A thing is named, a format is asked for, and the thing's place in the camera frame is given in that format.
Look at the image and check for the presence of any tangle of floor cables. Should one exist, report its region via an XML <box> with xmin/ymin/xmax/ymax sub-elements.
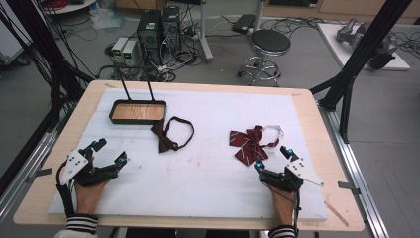
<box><xmin>97</xmin><ymin>29</ymin><xmax>204</xmax><ymax>83</ymax></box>

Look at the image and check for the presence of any person's right hand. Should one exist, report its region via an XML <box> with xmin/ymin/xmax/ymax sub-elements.
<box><xmin>270</xmin><ymin>190</ymin><xmax>296</xmax><ymax>227</ymax></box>

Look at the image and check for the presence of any black round stool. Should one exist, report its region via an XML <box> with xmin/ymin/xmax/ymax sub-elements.
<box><xmin>237</xmin><ymin>29</ymin><xmax>292</xmax><ymax>87</ymax></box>

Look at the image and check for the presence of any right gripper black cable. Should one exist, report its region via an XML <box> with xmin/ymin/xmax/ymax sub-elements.
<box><xmin>292</xmin><ymin>189</ymin><xmax>302</xmax><ymax>236</ymax></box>

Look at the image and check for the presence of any red striped bow tie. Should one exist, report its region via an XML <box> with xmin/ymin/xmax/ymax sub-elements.
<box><xmin>229</xmin><ymin>124</ymin><xmax>285</xmax><ymax>167</ymax></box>

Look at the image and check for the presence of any black rack with wooden tray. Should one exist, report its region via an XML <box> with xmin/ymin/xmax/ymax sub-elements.
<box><xmin>108</xmin><ymin>63</ymin><xmax>167</xmax><ymax>126</ymax></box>

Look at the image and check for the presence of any white floor board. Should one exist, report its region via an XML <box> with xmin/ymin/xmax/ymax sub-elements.
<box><xmin>316</xmin><ymin>22</ymin><xmax>411</xmax><ymax>71</ymax></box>

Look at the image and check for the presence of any dark brown bow tie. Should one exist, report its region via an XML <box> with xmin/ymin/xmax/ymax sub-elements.
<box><xmin>151</xmin><ymin>116</ymin><xmax>195</xmax><ymax>154</ymax></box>

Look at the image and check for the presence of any white foam mat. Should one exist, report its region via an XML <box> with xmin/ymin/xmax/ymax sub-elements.
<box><xmin>48</xmin><ymin>88</ymin><xmax>330</xmax><ymax>222</ymax></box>

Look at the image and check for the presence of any person's right striped sleeve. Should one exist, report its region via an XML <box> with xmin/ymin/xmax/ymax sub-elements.
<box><xmin>268</xmin><ymin>225</ymin><xmax>296</xmax><ymax>238</ymax></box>

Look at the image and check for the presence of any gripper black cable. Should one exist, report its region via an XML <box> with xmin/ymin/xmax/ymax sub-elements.
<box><xmin>55</xmin><ymin>161</ymin><xmax>77</xmax><ymax>217</ymax></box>
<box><xmin>292</xmin><ymin>189</ymin><xmax>302</xmax><ymax>236</ymax></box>

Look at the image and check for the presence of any clear plastic bag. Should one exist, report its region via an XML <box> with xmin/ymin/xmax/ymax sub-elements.
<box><xmin>89</xmin><ymin>6</ymin><xmax>127</xmax><ymax>31</ymax></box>

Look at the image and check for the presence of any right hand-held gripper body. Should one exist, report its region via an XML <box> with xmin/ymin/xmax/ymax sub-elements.
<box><xmin>259</xmin><ymin>158</ymin><xmax>325</xmax><ymax>194</ymax></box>

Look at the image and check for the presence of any flat black box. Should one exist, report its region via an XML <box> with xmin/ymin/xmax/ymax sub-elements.
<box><xmin>231</xmin><ymin>13</ymin><xmax>256</xmax><ymax>35</ymax></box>

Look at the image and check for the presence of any grey metal clip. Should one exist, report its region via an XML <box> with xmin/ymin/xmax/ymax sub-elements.
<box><xmin>337</xmin><ymin>180</ymin><xmax>362</xmax><ymax>196</ymax></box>
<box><xmin>25</xmin><ymin>168</ymin><xmax>53</xmax><ymax>184</ymax></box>

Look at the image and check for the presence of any person's left hand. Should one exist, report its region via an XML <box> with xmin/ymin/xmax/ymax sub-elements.
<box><xmin>74</xmin><ymin>180</ymin><xmax>108</xmax><ymax>215</ymax></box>

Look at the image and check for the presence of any black metal frame post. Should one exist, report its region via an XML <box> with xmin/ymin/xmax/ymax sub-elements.
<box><xmin>0</xmin><ymin>0</ymin><xmax>97</xmax><ymax>133</ymax></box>
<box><xmin>310</xmin><ymin>0</ymin><xmax>414</xmax><ymax>144</ymax></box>

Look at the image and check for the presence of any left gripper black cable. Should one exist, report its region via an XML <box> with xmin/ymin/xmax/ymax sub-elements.
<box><xmin>55</xmin><ymin>161</ymin><xmax>77</xmax><ymax>217</ymax></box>

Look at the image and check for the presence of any white power supply box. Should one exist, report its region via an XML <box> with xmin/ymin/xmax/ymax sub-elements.
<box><xmin>122</xmin><ymin>40</ymin><xmax>142</xmax><ymax>66</ymax></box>
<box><xmin>111</xmin><ymin>37</ymin><xmax>129</xmax><ymax>63</ymax></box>

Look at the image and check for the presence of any slim black computer tower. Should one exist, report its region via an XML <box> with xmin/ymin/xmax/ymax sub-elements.
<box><xmin>161</xmin><ymin>5</ymin><xmax>182</xmax><ymax>54</ymax></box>

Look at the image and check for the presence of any thin wooden stick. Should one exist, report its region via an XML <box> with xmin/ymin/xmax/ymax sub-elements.
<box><xmin>325</xmin><ymin>200</ymin><xmax>350</xmax><ymax>228</ymax></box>

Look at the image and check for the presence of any aluminium rail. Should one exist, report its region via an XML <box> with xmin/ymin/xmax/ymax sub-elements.
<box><xmin>318</xmin><ymin>102</ymin><xmax>390</xmax><ymax>238</ymax></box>
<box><xmin>0</xmin><ymin>108</ymin><xmax>72</xmax><ymax>222</ymax></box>

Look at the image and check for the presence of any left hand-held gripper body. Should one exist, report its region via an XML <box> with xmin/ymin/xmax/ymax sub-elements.
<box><xmin>59</xmin><ymin>148</ymin><xmax>119</xmax><ymax>188</ymax></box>

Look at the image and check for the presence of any large black computer tower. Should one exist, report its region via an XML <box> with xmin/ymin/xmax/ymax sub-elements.
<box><xmin>137</xmin><ymin>9</ymin><xmax>162</xmax><ymax>65</ymax></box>

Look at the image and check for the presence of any grey metal table leg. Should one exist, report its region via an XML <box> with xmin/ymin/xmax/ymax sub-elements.
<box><xmin>197</xmin><ymin>0</ymin><xmax>214</xmax><ymax>63</ymax></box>

